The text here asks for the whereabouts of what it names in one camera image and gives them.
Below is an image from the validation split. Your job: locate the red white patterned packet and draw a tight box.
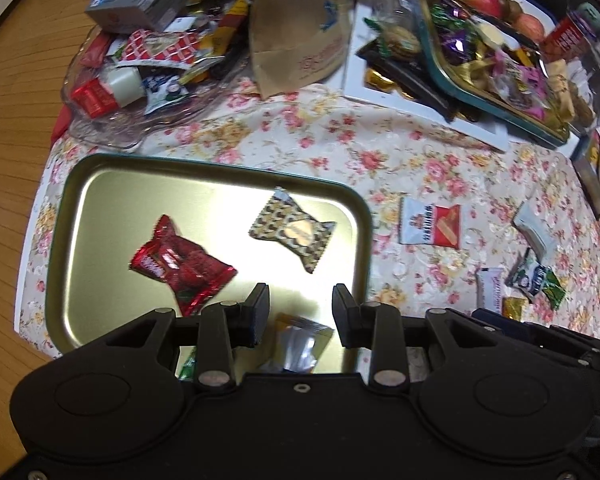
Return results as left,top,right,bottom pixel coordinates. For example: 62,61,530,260
114,29,204,69

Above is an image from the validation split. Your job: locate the teal candy tin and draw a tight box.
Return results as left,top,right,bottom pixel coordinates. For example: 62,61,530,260
414,0,571,149

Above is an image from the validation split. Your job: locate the silver green yellow snack packet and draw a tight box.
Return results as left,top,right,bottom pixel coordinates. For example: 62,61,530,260
177,312,334,379

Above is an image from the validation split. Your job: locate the clear cookie packet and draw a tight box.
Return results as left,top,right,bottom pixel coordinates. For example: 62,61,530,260
379,27,424,59

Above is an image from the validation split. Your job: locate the brown paper bag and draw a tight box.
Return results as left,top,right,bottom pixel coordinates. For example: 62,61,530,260
247,0,356,101

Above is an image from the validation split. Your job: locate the white flat box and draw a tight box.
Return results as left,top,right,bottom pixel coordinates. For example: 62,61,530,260
342,2,511,154

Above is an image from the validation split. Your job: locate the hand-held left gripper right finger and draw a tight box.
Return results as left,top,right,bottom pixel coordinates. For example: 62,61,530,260
332,284,501,393

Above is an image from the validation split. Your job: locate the small glass jar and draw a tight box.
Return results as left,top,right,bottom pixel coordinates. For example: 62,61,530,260
377,0,419,31

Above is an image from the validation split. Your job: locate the dark chocolate bar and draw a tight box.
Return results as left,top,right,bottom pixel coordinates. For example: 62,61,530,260
357,42,456,121

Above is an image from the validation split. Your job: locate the gold brown patterned snack packet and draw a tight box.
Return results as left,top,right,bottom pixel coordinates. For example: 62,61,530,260
248,187,337,274

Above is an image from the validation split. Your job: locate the red carton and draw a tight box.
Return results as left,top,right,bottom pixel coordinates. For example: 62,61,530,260
542,14,589,64

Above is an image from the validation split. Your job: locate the clear glass dish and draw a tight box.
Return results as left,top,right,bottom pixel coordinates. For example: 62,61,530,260
62,24,254,154

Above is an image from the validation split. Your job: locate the grey white snack packet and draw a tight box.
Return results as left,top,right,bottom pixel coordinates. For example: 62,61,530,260
512,202,559,251

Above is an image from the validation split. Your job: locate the small red packet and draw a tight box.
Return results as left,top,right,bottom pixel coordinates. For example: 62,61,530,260
71,79,121,119

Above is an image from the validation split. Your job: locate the white and red snack packet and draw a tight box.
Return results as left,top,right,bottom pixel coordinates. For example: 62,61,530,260
398,197,461,250

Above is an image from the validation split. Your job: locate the small white bottle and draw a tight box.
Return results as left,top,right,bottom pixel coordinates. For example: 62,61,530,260
99,67,146,106

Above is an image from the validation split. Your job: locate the dark blue white snack packet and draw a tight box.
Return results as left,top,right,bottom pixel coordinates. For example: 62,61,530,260
504,248,551,301

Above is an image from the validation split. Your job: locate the floral tablecloth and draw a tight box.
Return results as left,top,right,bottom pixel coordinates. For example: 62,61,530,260
15,77,600,361

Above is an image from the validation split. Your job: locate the red apple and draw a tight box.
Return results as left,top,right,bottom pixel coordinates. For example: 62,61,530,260
512,12,546,44
462,0,504,19

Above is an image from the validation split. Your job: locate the large glass jar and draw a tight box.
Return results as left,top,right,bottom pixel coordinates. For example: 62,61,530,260
549,34,600,132

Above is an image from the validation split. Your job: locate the green candy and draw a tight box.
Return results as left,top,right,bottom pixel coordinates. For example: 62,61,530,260
544,272,567,311

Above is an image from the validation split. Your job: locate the pile of wrapped candies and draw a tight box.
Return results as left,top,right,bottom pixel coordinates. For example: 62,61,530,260
430,2,531,92

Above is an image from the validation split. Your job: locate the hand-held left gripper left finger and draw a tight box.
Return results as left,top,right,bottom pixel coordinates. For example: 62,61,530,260
100,284,271,393

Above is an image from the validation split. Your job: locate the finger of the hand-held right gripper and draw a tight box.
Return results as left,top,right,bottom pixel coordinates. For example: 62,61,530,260
472,308,551,344

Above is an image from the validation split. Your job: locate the gold candy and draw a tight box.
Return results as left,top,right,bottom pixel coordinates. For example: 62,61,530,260
502,297,529,321

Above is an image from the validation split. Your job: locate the white strip snack packet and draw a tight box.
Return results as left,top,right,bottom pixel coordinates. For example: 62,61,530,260
474,265,505,314

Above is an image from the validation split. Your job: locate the pink snack packet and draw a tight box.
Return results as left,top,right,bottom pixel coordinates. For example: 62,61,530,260
494,52,549,111

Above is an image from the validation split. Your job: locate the teal metal tin tray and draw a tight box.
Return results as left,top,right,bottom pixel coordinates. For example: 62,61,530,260
44,153,374,377

